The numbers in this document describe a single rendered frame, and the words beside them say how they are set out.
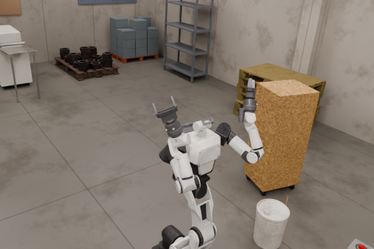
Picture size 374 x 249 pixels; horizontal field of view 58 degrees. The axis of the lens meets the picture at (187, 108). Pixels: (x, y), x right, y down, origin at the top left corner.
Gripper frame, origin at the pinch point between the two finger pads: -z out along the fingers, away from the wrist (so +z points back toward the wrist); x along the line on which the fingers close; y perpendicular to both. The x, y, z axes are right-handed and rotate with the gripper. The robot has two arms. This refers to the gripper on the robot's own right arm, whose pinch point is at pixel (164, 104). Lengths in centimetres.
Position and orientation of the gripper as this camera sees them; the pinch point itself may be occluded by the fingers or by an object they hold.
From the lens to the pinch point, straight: 183.1
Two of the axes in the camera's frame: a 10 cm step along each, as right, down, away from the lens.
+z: 3.4, 8.9, 3.1
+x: 9.3, -3.6, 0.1
